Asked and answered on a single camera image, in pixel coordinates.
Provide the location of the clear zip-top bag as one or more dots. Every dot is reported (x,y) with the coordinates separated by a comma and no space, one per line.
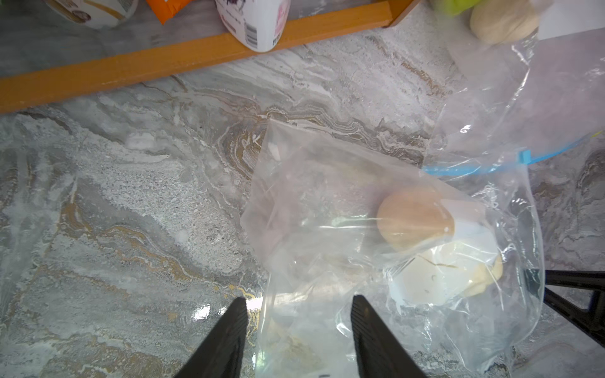
(522,102)
(311,220)

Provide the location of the green pear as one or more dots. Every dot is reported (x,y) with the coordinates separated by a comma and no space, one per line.
(453,7)

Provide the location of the orange snack packet on shelf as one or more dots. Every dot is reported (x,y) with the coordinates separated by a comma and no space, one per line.
(164,10)

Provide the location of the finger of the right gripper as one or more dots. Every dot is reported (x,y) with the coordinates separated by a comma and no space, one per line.
(589,320)

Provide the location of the wooden shelf rack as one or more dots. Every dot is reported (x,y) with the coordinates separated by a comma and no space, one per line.
(58,84)

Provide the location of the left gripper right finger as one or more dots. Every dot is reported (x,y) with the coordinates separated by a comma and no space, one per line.
(378,352)

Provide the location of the beige pear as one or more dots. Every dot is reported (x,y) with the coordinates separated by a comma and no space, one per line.
(481,275)
(414,218)

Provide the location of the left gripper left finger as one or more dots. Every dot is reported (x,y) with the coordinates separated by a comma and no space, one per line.
(221,353)

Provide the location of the pink lid cup on shelf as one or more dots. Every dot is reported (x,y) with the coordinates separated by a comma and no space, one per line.
(257,24)

